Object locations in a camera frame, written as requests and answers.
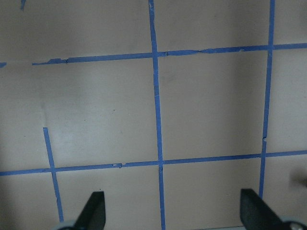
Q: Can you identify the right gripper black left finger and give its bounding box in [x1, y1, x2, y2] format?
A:
[73, 191, 106, 230]

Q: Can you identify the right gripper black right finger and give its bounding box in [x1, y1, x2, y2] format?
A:
[240, 189, 283, 230]

